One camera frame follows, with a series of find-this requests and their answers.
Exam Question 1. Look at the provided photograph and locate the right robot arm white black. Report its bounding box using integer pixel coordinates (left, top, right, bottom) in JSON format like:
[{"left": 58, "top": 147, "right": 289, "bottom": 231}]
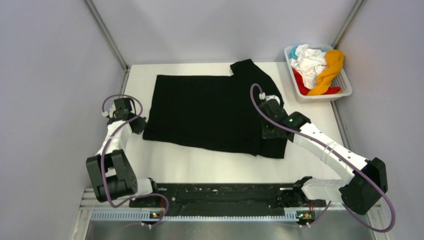
[{"left": 256, "top": 97, "right": 388, "bottom": 215}]

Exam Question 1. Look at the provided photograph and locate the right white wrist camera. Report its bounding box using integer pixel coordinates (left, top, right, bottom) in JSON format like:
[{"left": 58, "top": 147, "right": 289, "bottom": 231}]
[{"left": 259, "top": 92, "right": 281, "bottom": 105}]

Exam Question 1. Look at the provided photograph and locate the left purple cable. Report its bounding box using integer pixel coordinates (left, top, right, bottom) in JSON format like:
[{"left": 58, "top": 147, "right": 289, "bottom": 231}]
[{"left": 100, "top": 94, "right": 170, "bottom": 229}]

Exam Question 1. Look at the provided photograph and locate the white slotted cable duct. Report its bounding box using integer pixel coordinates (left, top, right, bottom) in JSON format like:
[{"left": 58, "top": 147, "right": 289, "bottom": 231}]
[{"left": 91, "top": 210, "right": 299, "bottom": 222}]

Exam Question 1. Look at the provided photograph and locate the left corner aluminium profile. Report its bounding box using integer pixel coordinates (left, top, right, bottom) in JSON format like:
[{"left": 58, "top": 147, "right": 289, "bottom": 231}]
[{"left": 82, "top": 0, "right": 129, "bottom": 72}]

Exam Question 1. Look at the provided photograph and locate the right corner aluminium profile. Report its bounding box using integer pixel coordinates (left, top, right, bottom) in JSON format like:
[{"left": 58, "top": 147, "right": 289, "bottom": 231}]
[{"left": 331, "top": 0, "right": 367, "bottom": 49}]

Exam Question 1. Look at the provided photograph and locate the white t shirt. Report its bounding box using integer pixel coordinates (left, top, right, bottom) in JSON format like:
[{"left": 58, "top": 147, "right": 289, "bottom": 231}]
[{"left": 289, "top": 44, "right": 327, "bottom": 90}]

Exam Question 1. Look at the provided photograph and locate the teal t shirt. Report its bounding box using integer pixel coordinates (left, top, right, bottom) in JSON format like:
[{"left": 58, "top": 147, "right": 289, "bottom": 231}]
[{"left": 288, "top": 45, "right": 298, "bottom": 60}]

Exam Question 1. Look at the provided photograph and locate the black t shirt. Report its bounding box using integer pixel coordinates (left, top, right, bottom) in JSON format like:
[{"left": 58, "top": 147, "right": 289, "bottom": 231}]
[{"left": 143, "top": 59, "right": 287, "bottom": 159}]

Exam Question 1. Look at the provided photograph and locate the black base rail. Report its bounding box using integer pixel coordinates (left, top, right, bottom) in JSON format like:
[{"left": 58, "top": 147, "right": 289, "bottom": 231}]
[{"left": 129, "top": 183, "right": 326, "bottom": 217}]

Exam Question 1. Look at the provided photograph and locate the corner aluminium profile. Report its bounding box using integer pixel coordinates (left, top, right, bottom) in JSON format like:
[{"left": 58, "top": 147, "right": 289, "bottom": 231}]
[
  {"left": 331, "top": 0, "right": 367, "bottom": 49},
  {"left": 82, "top": 0, "right": 129, "bottom": 72}
]

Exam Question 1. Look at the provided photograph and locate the yellow t shirt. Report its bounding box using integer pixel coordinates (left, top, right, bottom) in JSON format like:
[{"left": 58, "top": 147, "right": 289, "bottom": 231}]
[{"left": 307, "top": 49, "right": 345, "bottom": 96}]

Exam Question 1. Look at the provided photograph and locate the red t shirt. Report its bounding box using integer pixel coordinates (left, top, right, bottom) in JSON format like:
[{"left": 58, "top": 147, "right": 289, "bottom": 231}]
[{"left": 292, "top": 68, "right": 342, "bottom": 96}]

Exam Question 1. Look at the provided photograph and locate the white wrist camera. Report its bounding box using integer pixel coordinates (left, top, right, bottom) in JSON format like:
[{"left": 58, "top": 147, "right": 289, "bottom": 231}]
[
  {"left": 259, "top": 92, "right": 281, "bottom": 105},
  {"left": 101, "top": 104, "right": 116, "bottom": 119}
]

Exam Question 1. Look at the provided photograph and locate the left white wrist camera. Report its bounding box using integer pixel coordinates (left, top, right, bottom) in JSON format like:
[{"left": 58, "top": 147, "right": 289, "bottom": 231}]
[{"left": 101, "top": 104, "right": 116, "bottom": 119}]

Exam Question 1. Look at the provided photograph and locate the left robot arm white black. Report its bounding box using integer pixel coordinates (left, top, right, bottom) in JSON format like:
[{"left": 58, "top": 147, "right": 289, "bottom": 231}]
[{"left": 86, "top": 94, "right": 161, "bottom": 208}]

